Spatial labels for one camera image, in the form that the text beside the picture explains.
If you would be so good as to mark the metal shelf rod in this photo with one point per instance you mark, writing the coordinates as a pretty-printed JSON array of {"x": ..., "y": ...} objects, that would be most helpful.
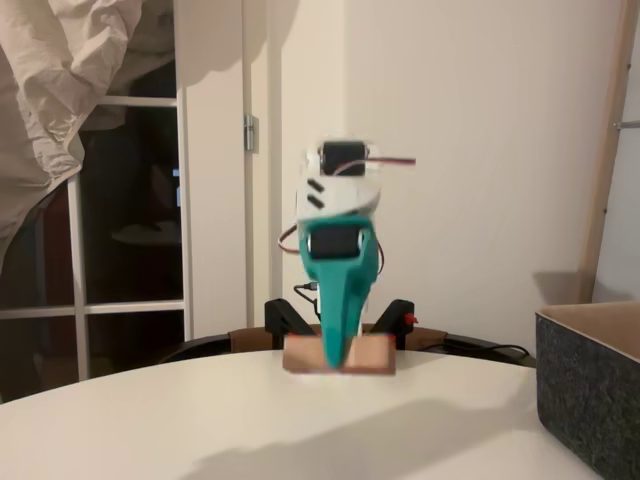
[{"x": 630, "y": 123}]

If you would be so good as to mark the dark grey felt basket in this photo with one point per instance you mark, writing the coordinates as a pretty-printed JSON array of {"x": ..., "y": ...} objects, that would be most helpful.
[{"x": 590, "y": 390}]

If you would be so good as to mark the white framed glass door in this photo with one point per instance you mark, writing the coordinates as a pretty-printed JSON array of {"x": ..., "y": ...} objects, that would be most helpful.
[{"x": 76, "y": 250}]

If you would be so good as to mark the wooden block with red paint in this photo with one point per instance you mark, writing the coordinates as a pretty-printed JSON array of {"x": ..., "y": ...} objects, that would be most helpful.
[{"x": 370, "y": 355}]

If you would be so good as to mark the silver door hinge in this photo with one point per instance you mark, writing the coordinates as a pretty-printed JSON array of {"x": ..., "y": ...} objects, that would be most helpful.
[{"x": 251, "y": 132}]

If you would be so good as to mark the teal gripper black servo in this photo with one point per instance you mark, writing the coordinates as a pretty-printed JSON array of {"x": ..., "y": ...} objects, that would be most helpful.
[{"x": 334, "y": 280}]

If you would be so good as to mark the dark brown wooden chair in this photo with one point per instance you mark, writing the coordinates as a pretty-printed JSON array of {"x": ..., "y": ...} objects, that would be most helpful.
[{"x": 200, "y": 345}]

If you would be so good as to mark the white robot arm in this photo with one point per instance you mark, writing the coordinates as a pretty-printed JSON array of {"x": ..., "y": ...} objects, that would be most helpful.
[{"x": 340, "y": 197}]

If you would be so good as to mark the beige crumpled curtain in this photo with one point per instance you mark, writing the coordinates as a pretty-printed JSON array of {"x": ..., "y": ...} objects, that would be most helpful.
[{"x": 40, "y": 75}]

